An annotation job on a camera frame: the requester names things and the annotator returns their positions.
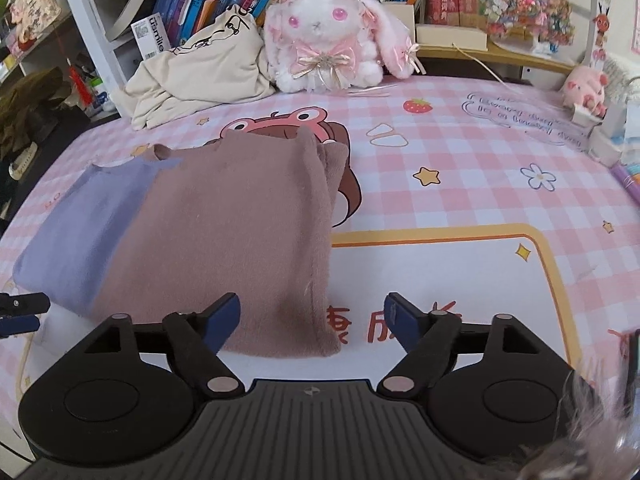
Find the red deer wall sticker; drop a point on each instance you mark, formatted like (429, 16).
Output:
(602, 22)

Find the flat white box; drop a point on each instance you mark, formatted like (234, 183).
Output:
(450, 37)

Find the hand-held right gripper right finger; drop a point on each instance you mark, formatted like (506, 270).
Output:
(400, 317)

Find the furry grey sleeve cuff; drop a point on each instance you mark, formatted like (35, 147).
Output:
(600, 435)

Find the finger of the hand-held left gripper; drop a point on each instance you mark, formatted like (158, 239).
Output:
(17, 326)
(25, 304)

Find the purple and brown sweater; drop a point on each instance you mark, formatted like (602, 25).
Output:
(225, 235)

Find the colourful stationery pile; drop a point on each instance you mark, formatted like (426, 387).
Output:
(630, 175)

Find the white wooden bookshelf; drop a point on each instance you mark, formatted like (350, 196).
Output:
(97, 35)

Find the white charger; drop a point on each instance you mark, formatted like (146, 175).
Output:
(582, 116)

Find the red tassel ornament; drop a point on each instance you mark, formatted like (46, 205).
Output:
(80, 80)

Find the white barcode packet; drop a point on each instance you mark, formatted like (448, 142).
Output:
(150, 37)

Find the white desk gadget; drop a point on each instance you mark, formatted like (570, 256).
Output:
(605, 147)

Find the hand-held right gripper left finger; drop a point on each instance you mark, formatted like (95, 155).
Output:
(225, 317)

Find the white pink bunny plush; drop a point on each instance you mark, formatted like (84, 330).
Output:
(320, 15)

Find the white knit cloth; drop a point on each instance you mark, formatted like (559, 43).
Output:
(625, 80)

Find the pink flower decoration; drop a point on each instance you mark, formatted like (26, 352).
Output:
(30, 0)

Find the colourful hair clip bouquet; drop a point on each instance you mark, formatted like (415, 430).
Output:
(520, 5)

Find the white bottle blue label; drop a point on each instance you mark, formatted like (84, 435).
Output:
(102, 97)

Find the thick white book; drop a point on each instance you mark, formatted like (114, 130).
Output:
(135, 5)

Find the pink checked cartoon desk mat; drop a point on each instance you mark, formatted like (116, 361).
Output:
(450, 200)

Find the pink pig plush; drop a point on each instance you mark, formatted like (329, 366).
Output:
(582, 85)

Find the cream cloth bag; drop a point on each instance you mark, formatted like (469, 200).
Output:
(200, 75)

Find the black smartphone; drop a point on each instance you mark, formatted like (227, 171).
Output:
(634, 370)

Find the dark olive garment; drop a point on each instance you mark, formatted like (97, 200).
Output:
(30, 105)

